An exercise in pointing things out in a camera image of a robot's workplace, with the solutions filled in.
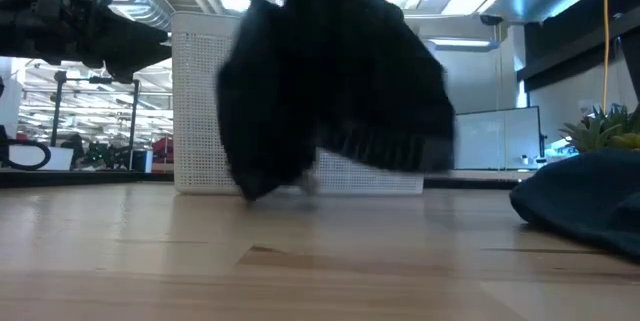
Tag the white perforated plastic laundry basket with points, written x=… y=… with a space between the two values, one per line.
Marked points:
x=200 y=111

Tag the green potted plant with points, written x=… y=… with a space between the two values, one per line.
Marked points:
x=595 y=131

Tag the long ceiling light fixture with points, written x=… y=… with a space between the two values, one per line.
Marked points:
x=465 y=43

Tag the dark olive ribbed sweatshirt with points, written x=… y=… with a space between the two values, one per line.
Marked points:
x=325 y=86

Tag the white partition screen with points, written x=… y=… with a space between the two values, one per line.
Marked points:
x=495 y=138

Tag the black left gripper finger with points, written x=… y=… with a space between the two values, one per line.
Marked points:
x=132 y=46

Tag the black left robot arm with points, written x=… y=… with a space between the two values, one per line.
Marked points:
x=15 y=21

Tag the white and blue box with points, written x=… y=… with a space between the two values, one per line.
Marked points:
x=145 y=161

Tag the red background object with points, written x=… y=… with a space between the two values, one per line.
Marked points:
x=164 y=151

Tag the black metal frame stand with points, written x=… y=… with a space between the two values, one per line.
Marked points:
x=56 y=111

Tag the white board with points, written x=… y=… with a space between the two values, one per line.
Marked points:
x=60 y=158

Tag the small black ceiling camera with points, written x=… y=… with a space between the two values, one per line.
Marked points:
x=491 y=20

